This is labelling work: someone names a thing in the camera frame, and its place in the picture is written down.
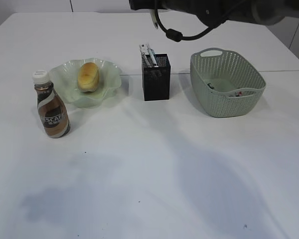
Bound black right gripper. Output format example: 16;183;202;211
129;0;168;10

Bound white green ballpoint pen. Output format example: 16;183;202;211
149;9;158;29

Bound transparent plastic ruler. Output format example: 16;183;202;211
139;44;151;67

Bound sugar dusted bread loaf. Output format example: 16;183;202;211
77;62;100;92

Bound brown Nescafe coffee bottle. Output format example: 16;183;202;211
32;70;71;138

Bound clear grey gel pen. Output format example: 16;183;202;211
140;49;151;68

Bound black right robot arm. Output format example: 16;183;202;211
129;0;299;26

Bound black mesh pen holder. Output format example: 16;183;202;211
142;54;171;101

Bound green wavy glass plate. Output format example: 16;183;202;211
49;58;122;108

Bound green plastic woven basket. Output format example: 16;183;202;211
190;48;266;118

